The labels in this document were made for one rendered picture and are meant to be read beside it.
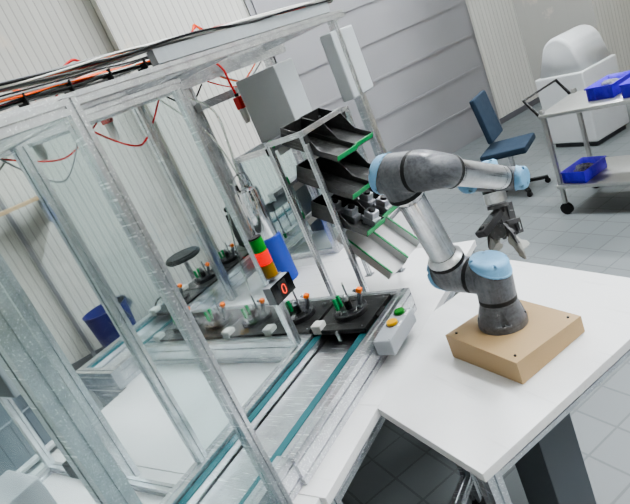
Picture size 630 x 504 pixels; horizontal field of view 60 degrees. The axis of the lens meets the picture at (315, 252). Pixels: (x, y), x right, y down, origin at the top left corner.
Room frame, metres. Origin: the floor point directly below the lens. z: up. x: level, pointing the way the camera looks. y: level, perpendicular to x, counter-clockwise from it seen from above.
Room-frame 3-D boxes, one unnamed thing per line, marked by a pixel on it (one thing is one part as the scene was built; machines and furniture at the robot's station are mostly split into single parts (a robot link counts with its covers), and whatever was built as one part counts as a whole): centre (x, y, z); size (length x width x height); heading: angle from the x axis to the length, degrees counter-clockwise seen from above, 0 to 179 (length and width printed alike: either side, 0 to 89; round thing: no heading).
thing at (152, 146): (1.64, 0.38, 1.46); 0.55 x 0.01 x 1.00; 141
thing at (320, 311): (2.08, 0.16, 1.01); 0.24 x 0.24 x 0.13; 51
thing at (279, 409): (1.70, 0.17, 0.91); 0.84 x 0.28 x 0.10; 141
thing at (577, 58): (5.63, -3.25, 0.58); 0.65 x 0.56 x 1.16; 23
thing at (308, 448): (1.61, 0.02, 0.91); 0.89 x 0.06 x 0.11; 141
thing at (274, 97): (3.29, -0.18, 1.50); 0.38 x 0.21 x 0.88; 51
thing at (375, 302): (1.92, -0.04, 0.96); 0.24 x 0.24 x 0.02; 51
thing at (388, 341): (1.72, -0.15, 0.93); 0.21 x 0.07 x 0.06; 141
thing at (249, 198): (2.89, 0.21, 1.32); 0.14 x 0.14 x 0.38
